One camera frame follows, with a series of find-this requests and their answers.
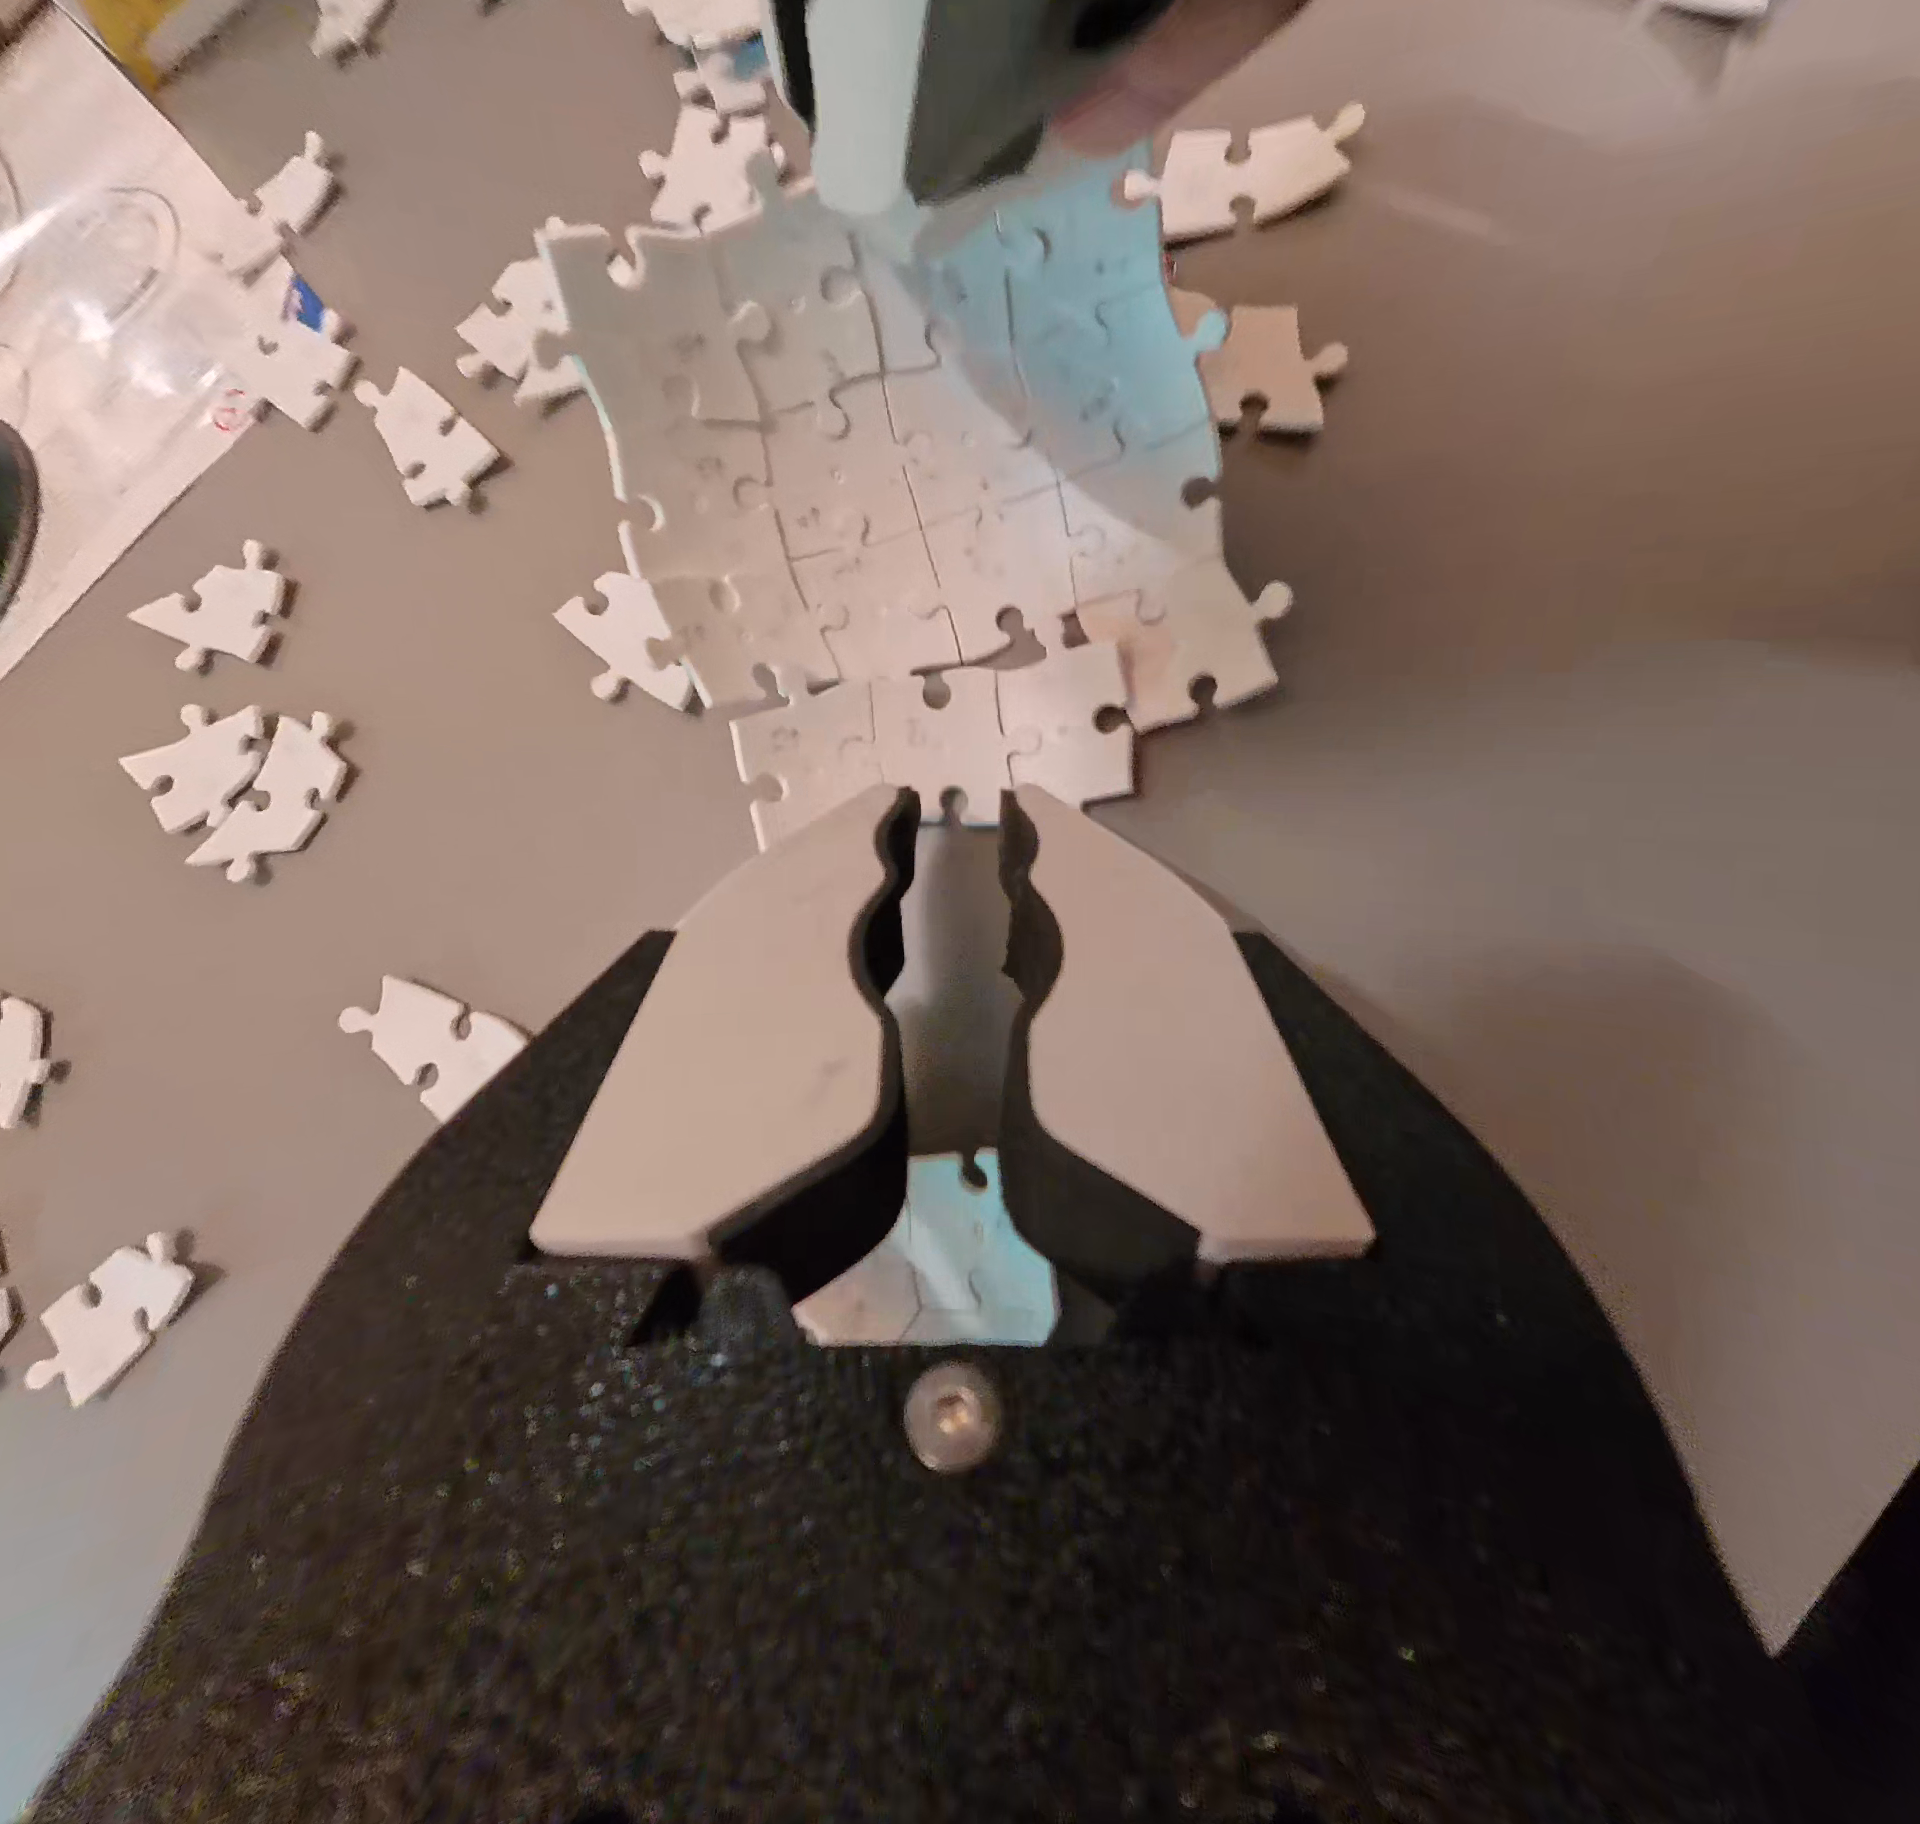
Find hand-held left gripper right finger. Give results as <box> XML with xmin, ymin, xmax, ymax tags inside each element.
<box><xmin>996</xmin><ymin>787</ymin><xmax>1380</xmax><ymax>1321</ymax></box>

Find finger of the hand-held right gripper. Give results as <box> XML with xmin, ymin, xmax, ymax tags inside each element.
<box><xmin>761</xmin><ymin>0</ymin><xmax>940</xmax><ymax>219</ymax></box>
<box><xmin>908</xmin><ymin>0</ymin><xmax>1086</xmax><ymax>204</ymax></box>

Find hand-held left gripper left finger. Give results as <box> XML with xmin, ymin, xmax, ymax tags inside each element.
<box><xmin>527</xmin><ymin>787</ymin><xmax>921</xmax><ymax>1305</ymax></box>

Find joined white puzzle ball pieces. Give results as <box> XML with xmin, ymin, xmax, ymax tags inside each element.
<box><xmin>536</xmin><ymin>180</ymin><xmax>1296</xmax><ymax>1350</ymax></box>

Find scattered loose white puzzle pieces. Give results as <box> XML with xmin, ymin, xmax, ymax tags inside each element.
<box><xmin>0</xmin><ymin>0</ymin><xmax>1820</xmax><ymax>1415</ymax></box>

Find clear plastic stand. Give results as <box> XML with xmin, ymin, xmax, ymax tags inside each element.
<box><xmin>0</xmin><ymin>145</ymin><xmax>246</xmax><ymax>428</ymax></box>

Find white instruction sheet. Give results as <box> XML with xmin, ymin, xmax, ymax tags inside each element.
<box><xmin>0</xmin><ymin>6</ymin><xmax>366</xmax><ymax>686</ymax></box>

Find dark round object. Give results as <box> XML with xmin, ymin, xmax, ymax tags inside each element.
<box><xmin>0</xmin><ymin>420</ymin><xmax>41</xmax><ymax>614</ymax></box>

